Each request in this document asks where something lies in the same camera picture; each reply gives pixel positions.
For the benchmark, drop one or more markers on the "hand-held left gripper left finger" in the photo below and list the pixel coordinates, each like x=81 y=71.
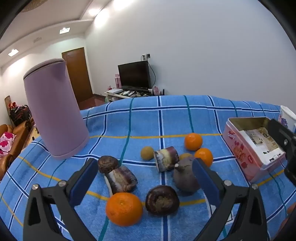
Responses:
x=84 y=183

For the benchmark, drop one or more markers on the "black router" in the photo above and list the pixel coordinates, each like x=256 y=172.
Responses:
x=159 y=92

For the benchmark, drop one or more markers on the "brown wooden door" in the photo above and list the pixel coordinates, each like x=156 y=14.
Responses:
x=78 y=74

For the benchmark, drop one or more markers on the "wall power socket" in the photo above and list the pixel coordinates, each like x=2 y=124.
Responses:
x=146 y=56

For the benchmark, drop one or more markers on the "clothes rack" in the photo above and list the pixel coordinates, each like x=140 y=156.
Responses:
x=18 y=111

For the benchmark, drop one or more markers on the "blue plaid blanket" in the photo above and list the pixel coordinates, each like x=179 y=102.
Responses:
x=143 y=120

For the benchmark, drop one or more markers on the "ceiling air vent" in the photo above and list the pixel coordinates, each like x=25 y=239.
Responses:
x=38 y=39

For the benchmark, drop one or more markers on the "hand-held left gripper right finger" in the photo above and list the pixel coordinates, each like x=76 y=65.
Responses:
x=205 y=183

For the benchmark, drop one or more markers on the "black flat television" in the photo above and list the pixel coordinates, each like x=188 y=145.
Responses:
x=134 y=74

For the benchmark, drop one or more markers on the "pink tin box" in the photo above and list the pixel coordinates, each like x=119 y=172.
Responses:
x=238 y=148

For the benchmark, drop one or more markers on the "cut purple yam piece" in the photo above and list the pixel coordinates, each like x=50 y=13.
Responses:
x=121 y=179
x=166 y=158

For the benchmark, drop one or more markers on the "white floral mug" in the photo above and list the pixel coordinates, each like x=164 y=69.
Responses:
x=285 y=115

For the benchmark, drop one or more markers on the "lilac electric kettle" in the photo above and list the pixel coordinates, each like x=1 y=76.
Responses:
x=55 y=111

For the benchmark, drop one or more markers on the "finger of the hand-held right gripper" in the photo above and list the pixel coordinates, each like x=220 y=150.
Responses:
x=281 y=136

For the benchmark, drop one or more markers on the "pink floral cushion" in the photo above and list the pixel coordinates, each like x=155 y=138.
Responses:
x=7 y=141

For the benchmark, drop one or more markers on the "small round brown pear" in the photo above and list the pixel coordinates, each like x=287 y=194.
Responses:
x=147 y=153
x=185 y=156

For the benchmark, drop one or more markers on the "brown leather sofa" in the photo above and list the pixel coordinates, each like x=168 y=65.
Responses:
x=19 y=132

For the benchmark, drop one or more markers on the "purple turnip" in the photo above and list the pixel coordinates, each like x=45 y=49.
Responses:
x=185 y=178

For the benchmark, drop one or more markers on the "orange mandarin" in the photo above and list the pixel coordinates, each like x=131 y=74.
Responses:
x=124 y=209
x=204 y=156
x=193 y=141

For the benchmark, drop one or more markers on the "rectangular ceiling light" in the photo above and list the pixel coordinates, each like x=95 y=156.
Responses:
x=13 y=52
x=64 y=30

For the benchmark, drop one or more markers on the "tall pink box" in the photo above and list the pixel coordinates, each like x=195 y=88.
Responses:
x=118 y=81

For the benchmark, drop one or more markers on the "white television stand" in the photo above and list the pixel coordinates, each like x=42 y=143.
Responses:
x=113 y=95

